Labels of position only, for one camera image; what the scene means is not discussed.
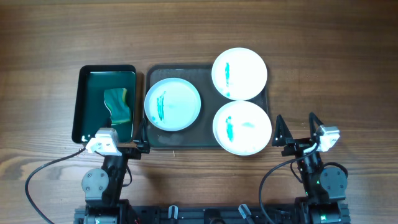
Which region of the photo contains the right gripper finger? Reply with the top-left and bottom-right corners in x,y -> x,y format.
272,114 -> 293,147
308,112 -> 323,139

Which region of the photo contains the white plate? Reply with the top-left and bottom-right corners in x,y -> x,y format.
211,47 -> 268,100
144,78 -> 201,131
213,101 -> 272,156

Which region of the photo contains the green yellow sponge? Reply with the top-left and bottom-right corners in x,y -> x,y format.
104,88 -> 131,126

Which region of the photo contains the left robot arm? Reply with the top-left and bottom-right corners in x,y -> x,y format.
74,119 -> 150,224

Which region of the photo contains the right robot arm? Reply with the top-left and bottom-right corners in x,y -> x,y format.
272,113 -> 351,223

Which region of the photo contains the dark serving tray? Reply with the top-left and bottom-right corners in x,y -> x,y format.
144,63 -> 270,149

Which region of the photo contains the black water tub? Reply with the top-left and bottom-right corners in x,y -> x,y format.
72,65 -> 136,144

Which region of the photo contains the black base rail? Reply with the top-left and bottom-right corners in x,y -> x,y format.
73,204 -> 351,224

